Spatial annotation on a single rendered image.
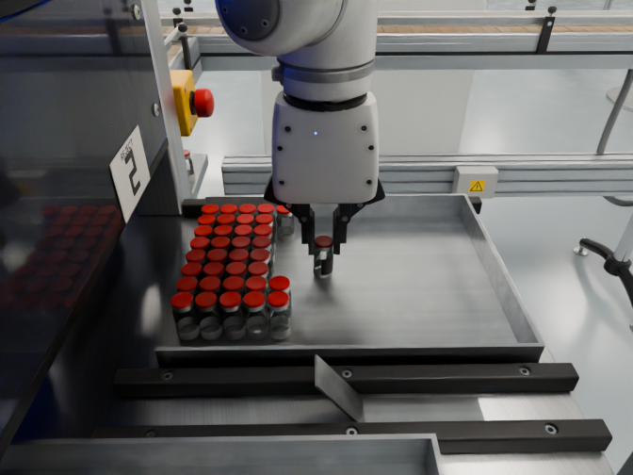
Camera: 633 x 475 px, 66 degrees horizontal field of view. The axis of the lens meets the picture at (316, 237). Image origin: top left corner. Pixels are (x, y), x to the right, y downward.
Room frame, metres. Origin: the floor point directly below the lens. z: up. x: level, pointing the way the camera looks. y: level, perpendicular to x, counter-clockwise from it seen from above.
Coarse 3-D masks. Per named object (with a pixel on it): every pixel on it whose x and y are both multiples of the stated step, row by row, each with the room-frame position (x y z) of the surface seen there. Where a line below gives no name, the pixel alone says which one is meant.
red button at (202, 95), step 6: (198, 90) 0.65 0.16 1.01; (204, 90) 0.65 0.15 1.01; (210, 90) 0.67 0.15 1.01; (198, 96) 0.65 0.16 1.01; (204, 96) 0.65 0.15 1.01; (210, 96) 0.65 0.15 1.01; (198, 102) 0.64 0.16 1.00; (204, 102) 0.64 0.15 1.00; (210, 102) 0.65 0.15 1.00; (198, 108) 0.64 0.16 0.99; (204, 108) 0.64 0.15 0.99; (210, 108) 0.65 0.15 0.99; (198, 114) 0.64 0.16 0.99; (204, 114) 0.64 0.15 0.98; (210, 114) 0.65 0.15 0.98
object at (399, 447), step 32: (32, 448) 0.20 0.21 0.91; (64, 448) 0.20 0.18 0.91; (96, 448) 0.20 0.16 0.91; (128, 448) 0.20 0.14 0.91; (160, 448) 0.20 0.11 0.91; (192, 448) 0.20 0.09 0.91; (224, 448) 0.20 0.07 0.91; (256, 448) 0.20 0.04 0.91; (288, 448) 0.20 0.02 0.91; (320, 448) 0.20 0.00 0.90; (352, 448) 0.20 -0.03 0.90; (384, 448) 0.20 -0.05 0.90; (416, 448) 0.20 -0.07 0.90
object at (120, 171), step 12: (132, 132) 0.43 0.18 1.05; (132, 144) 0.43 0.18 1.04; (120, 156) 0.39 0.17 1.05; (144, 156) 0.45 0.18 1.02; (120, 168) 0.38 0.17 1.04; (132, 168) 0.41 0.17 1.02; (144, 168) 0.44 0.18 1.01; (120, 180) 0.38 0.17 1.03; (144, 180) 0.43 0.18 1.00; (120, 192) 0.37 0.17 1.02; (132, 192) 0.40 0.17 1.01; (120, 204) 0.37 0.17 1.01; (132, 204) 0.39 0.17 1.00
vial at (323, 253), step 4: (316, 248) 0.42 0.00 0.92; (320, 248) 0.42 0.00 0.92; (324, 248) 0.42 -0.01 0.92; (328, 248) 0.42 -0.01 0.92; (332, 248) 0.42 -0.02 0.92; (316, 252) 0.42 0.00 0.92; (320, 252) 0.42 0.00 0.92; (324, 252) 0.42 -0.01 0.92; (328, 252) 0.42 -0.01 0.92; (332, 252) 0.42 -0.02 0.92; (316, 256) 0.42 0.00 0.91; (320, 256) 0.42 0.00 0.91; (324, 256) 0.42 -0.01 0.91; (328, 256) 0.42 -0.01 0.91; (316, 260) 0.42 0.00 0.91; (320, 260) 0.42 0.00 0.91; (316, 264) 0.42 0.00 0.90; (320, 264) 0.42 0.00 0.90; (316, 268) 0.42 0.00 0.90; (320, 268) 0.42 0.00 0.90; (316, 272) 0.42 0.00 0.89; (320, 272) 0.42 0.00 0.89; (332, 272) 0.42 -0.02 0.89; (320, 276) 0.42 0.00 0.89; (324, 276) 0.42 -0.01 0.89; (328, 276) 0.42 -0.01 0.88
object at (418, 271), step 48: (384, 240) 0.49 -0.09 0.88; (432, 240) 0.49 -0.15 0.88; (480, 240) 0.46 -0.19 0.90; (336, 288) 0.40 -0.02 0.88; (384, 288) 0.40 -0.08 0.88; (432, 288) 0.40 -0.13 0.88; (480, 288) 0.40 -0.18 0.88; (288, 336) 0.33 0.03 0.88; (336, 336) 0.33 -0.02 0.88; (384, 336) 0.33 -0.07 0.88; (432, 336) 0.33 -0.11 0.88; (480, 336) 0.33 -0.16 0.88; (528, 336) 0.31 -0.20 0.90
